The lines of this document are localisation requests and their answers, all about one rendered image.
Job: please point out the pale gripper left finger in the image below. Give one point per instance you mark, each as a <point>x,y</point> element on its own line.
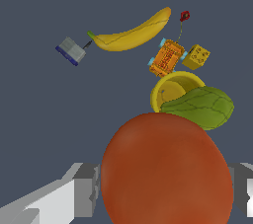
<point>59,198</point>

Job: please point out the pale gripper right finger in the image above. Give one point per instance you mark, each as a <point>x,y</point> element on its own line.
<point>243,188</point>

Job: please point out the large red-orange round fruit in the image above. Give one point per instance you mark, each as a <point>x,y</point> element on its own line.
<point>166,172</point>

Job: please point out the green leafy vegetable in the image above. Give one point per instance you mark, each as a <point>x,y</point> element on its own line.
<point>202,107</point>

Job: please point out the yellow bowl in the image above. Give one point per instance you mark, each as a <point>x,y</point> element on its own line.
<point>171,89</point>

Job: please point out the yellow cube block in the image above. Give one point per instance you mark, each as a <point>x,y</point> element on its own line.
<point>196,57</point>

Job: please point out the grey and blue box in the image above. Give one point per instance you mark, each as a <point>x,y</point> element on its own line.
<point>70,51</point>

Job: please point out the orange toy car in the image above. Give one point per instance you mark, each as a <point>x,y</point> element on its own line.
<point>166,57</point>

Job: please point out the yellow banana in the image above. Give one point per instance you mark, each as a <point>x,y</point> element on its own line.
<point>131,34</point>

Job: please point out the red flower on thin stem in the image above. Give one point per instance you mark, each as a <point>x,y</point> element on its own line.
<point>184,16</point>

